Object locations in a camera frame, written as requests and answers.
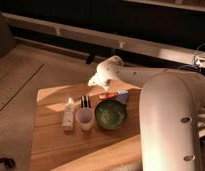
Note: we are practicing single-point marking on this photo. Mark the white shelf rail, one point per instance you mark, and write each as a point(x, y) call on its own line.
point(148, 48)

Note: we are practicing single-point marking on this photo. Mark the red orange pepper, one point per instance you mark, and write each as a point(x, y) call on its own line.
point(107, 96)

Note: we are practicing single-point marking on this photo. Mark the green bowl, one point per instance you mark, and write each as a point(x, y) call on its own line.
point(110, 114)

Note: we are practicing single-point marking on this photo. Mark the black chair wheel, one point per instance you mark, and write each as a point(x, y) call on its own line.
point(9, 163)

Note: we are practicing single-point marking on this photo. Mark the white squeeze bottle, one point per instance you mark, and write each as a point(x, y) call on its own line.
point(68, 116)

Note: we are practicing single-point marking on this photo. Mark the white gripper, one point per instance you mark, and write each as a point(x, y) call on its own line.
point(99, 79)

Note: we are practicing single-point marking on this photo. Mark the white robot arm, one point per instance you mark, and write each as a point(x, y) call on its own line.
point(169, 104)

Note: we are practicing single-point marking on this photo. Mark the black striped object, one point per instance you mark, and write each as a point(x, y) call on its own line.
point(85, 101)

